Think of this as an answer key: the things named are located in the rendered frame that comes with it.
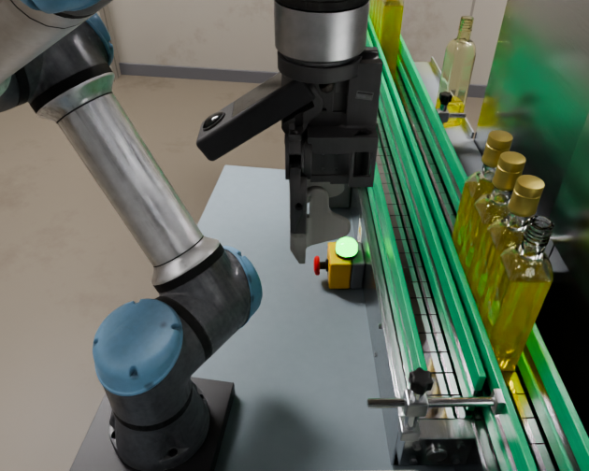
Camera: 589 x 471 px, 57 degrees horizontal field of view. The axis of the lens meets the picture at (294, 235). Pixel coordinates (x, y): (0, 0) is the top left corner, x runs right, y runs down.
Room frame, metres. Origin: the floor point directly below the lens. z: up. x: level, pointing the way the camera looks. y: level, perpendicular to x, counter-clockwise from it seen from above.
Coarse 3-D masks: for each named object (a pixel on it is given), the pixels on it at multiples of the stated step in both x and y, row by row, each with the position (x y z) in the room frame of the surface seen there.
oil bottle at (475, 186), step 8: (472, 176) 0.70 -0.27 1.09; (480, 176) 0.69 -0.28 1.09; (472, 184) 0.69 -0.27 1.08; (480, 184) 0.68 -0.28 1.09; (488, 184) 0.67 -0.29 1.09; (464, 192) 0.71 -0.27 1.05; (472, 192) 0.68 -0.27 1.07; (480, 192) 0.67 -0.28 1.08; (488, 192) 0.67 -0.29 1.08; (464, 200) 0.70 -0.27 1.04; (472, 200) 0.67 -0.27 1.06; (464, 208) 0.69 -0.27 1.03; (456, 216) 0.71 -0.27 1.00; (464, 216) 0.68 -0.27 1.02; (456, 224) 0.70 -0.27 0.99; (464, 224) 0.67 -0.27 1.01; (456, 232) 0.70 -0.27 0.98; (464, 232) 0.67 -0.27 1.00; (456, 240) 0.69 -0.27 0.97; (456, 248) 0.68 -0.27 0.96
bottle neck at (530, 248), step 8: (536, 216) 0.53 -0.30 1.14; (544, 216) 0.53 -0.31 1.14; (528, 224) 0.52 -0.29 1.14; (536, 224) 0.51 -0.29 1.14; (544, 224) 0.52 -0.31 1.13; (552, 224) 0.51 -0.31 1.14; (528, 232) 0.51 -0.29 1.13; (536, 232) 0.51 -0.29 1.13; (544, 232) 0.50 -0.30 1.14; (552, 232) 0.51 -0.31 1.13; (528, 240) 0.51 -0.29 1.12; (536, 240) 0.51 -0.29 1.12; (544, 240) 0.51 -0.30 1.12; (520, 248) 0.52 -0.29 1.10; (528, 248) 0.51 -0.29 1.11; (536, 248) 0.50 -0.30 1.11; (544, 248) 0.51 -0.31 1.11; (528, 256) 0.51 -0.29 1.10; (536, 256) 0.50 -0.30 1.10
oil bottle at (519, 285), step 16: (512, 256) 0.52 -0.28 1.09; (544, 256) 0.51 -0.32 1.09; (496, 272) 0.53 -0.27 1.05; (512, 272) 0.50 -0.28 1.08; (528, 272) 0.49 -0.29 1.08; (544, 272) 0.49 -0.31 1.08; (496, 288) 0.52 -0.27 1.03; (512, 288) 0.49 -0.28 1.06; (528, 288) 0.49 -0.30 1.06; (544, 288) 0.49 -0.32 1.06; (496, 304) 0.50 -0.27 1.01; (512, 304) 0.49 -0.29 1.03; (528, 304) 0.49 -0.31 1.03; (496, 320) 0.49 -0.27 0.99; (512, 320) 0.49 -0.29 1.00; (528, 320) 0.49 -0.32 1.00; (496, 336) 0.49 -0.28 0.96; (512, 336) 0.49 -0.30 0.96; (496, 352) 0.49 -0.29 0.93; (512, 352) 0.49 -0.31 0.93; (512, 368) 0.49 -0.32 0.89
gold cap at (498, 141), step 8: (488, 136) 0.69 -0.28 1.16; (496, 136) 0.69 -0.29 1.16; (504, 136) 0.69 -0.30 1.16; (488, 144) 0.69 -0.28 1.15; (496, 144) 0.68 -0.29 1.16; (504, 144) 0.68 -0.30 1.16; (488, 152) 0.68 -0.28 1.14; (496, 152) 0.68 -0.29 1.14; (488, 160) 0.68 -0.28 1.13; (496, 160) 0.68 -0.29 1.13
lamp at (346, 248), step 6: (342, 240) 0.82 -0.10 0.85; (348, 240) 0.82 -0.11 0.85; (354, 240) 0.83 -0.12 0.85; (336, 246) 0.82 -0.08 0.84; (342, 246) 0.81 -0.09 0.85; (348, 246) 0.81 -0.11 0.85; (354, 246) 0.81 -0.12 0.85; (336, 252) 0.81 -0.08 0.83; (342, 252) 0.80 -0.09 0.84; (348, 252) 0.80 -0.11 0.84; (354, 252) 0.80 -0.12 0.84; (342, 258) 0.80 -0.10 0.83; (348, 258) 0.80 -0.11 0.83
